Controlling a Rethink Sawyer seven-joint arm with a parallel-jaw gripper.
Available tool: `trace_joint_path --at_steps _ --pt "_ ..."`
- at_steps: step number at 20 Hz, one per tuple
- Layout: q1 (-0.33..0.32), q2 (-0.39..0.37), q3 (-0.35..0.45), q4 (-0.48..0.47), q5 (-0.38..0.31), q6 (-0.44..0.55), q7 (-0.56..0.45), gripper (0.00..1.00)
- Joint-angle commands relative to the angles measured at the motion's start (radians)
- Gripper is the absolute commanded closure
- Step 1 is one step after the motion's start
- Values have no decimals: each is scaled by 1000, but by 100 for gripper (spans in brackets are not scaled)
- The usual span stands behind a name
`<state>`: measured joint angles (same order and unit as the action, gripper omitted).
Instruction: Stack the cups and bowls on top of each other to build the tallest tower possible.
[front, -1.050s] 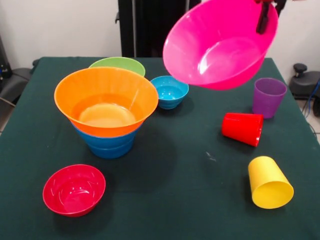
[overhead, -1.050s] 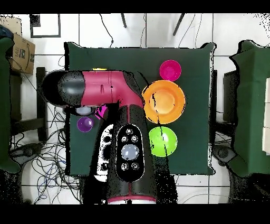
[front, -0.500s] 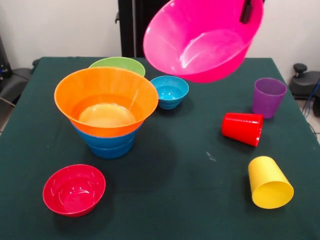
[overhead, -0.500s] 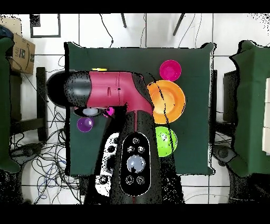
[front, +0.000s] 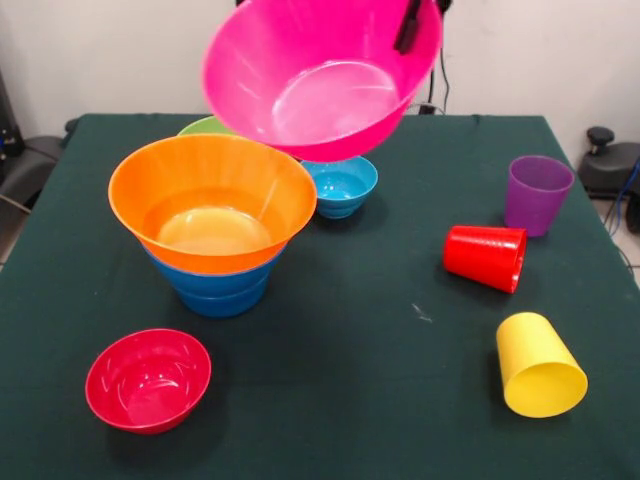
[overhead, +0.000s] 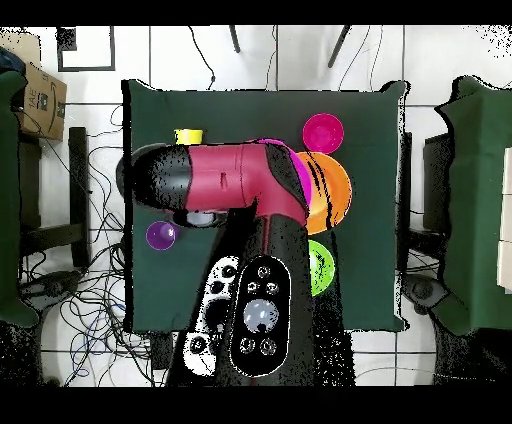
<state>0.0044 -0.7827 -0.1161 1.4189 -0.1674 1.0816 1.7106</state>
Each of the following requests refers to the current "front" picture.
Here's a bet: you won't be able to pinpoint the large pink bowl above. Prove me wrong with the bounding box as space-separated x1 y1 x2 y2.
201 0 445 163

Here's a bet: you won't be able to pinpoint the red cup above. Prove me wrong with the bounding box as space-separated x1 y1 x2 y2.
442 224 529 295

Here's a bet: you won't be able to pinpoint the large orange bowl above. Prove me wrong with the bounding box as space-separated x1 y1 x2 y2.
108 133 318 275

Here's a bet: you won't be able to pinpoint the large blue bowl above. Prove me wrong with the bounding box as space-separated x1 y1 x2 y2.
142 243 289 301

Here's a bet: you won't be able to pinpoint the small light blue bowl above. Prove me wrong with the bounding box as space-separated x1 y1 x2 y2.
301 155 379 220

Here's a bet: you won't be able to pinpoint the purple cup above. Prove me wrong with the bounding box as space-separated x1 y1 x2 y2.
503 154 575 239

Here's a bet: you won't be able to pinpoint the green bowl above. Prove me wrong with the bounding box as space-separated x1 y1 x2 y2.
177 115 236 137

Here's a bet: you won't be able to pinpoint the dark green tablecloth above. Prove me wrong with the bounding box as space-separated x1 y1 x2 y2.
0 113 640 480

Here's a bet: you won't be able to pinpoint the ribbed blue bowl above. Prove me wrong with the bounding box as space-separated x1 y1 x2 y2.
174 278 270 319

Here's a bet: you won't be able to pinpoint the yellow cup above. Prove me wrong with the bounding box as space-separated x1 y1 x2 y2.
495 311 589 419

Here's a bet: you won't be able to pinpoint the black device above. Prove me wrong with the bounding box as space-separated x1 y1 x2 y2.
0 69 24 161

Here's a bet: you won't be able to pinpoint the small crimson bowl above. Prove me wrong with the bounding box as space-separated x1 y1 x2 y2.
84 328 213 435

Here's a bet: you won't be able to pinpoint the black wall cables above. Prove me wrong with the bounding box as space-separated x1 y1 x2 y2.
409 47 451 116

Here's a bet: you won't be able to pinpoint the black pedestal leg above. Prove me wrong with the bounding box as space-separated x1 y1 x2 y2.
578 126 640 201
0 134 64 206

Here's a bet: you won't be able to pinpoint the blue cable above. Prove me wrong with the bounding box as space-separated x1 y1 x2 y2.
602 157 640 236

